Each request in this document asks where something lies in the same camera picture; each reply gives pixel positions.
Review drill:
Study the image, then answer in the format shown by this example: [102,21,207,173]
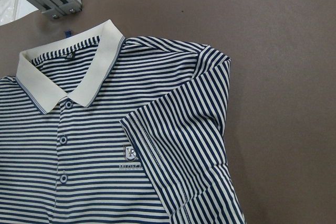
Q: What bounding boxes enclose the striped polo shirt white collar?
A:
[1,21,245,223]

